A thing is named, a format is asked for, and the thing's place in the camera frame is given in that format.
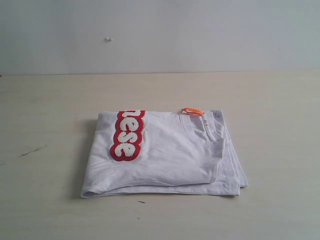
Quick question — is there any white t-shirt with red logo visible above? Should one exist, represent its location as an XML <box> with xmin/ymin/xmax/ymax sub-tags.
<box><xmin>81</xmin><ymin>108</ymin><xmax>248</xmax><ymax>199</ymax></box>

